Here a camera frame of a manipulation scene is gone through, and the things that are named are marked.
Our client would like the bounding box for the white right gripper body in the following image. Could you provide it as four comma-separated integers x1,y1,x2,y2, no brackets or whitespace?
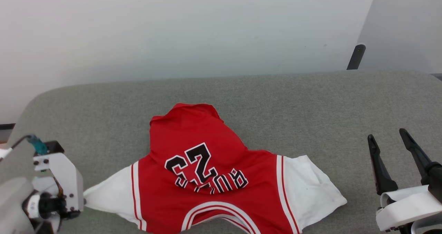
376,185,442,232

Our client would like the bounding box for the red white basketball jersey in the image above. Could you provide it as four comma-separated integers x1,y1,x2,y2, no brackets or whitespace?
84,103,347,234

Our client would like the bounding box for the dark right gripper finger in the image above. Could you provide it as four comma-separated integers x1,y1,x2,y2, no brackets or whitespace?
367,134,398,195
400,128,442,203

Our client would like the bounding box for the black rectangular frame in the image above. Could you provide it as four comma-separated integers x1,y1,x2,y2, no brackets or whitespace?
0,124,16,143

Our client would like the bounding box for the black slanted pole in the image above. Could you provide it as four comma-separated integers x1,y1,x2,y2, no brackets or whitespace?
347,44,366,70

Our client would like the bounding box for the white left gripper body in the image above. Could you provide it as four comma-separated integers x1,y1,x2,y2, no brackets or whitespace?
22,192,81,234

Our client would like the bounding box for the black cable with teal plug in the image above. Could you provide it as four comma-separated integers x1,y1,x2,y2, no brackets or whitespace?
10,135,48,156

